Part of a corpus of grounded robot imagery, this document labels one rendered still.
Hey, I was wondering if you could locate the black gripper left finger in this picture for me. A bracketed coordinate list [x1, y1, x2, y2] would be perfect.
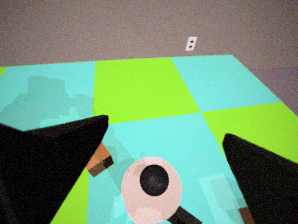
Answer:
[0, 114, 109, 224]

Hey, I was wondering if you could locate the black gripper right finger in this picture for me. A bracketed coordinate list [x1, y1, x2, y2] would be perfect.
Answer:
[222, 133, 298, 224]

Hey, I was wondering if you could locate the french press with black knob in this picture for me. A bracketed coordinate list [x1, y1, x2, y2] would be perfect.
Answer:
[121, 157, 202, 224]

